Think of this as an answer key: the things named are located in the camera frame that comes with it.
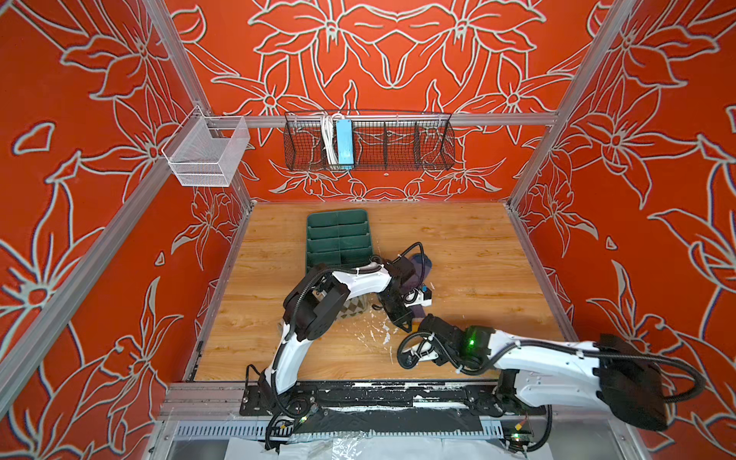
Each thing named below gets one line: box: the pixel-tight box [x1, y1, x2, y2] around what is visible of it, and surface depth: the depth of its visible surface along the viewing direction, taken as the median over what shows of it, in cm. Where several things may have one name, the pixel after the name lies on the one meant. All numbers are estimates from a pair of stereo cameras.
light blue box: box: [336, 118, 355, 166], surface depth 91 cm
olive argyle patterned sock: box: [337, 292, 384, 320], surface depth 90 cm
